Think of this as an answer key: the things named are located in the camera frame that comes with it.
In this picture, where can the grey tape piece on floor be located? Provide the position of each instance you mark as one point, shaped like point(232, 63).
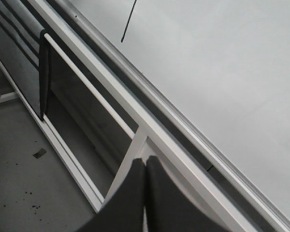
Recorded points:
point(40, 153)

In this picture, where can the white metal stand frame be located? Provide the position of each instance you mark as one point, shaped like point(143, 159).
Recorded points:
point(81, 151)

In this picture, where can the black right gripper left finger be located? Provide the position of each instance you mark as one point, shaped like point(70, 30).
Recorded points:
point(124, 212)

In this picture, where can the whiteboard with aluminium tray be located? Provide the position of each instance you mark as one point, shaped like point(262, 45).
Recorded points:
point(218, 69)

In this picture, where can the white horizontal rod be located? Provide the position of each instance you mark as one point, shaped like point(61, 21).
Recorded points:
point(91, 88)

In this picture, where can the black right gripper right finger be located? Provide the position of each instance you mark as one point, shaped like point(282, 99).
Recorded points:
point(168, 209)

